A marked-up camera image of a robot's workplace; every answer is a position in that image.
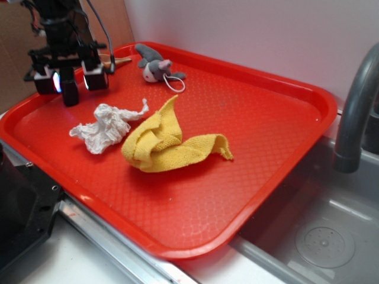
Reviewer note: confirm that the crumpled white paper towel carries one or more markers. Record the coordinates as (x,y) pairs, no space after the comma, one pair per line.
(110,127)

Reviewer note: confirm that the brown spiral seashell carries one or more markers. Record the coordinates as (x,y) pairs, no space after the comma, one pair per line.
(106,60)

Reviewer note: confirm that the silver metal rail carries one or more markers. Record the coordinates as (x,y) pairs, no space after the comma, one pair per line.
(82,249)

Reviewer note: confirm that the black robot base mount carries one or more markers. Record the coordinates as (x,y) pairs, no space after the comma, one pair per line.
(29,202)

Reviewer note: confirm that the small black box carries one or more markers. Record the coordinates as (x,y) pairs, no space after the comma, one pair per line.
(68,86)

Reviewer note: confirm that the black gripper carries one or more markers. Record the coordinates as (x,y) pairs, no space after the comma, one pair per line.
(65,48)

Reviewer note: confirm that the grey plastic sink basin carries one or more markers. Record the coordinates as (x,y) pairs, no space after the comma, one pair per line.
(318,225)

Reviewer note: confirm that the yellow knitted cloth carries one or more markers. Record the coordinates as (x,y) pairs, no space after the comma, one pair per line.
(156,145)

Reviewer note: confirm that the brown cardboard panel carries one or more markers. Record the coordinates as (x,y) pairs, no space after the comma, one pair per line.
(17,39)

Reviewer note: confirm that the grey sink faucet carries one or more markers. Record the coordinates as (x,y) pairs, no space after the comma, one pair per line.
(358,127)

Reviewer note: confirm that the red plastic tray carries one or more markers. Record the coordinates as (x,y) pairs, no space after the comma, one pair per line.
(270,122)

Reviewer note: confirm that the grey plush toy animal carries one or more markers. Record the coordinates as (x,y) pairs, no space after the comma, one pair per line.
(157,69)

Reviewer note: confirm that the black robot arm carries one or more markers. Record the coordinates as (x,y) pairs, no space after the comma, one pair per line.
(56,9)

